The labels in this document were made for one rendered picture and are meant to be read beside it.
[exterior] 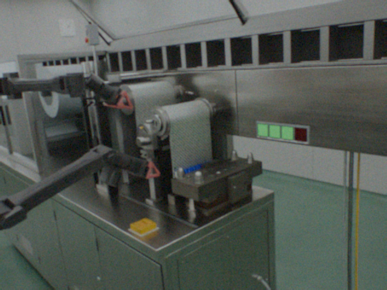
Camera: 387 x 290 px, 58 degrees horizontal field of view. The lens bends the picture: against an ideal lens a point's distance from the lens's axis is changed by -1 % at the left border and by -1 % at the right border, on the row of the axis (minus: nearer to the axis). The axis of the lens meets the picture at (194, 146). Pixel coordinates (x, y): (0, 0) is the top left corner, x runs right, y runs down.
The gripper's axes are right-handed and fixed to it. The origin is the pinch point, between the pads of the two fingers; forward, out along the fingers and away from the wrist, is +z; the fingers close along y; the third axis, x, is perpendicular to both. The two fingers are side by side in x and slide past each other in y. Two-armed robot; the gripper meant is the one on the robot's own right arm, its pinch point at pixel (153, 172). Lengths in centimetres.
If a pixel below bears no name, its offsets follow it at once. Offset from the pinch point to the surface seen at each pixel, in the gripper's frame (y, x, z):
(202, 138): 0.4, 22.0, 19.4
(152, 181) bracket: -8.6, -3.3, 7.9
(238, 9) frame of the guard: 16, 73, 0
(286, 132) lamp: 36, 32, 29
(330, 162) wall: -63, 81, 274
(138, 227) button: 11.3, -20.9, -6.8
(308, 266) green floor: -4, -24, 163
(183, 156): 0.3, 11.0, 12.3
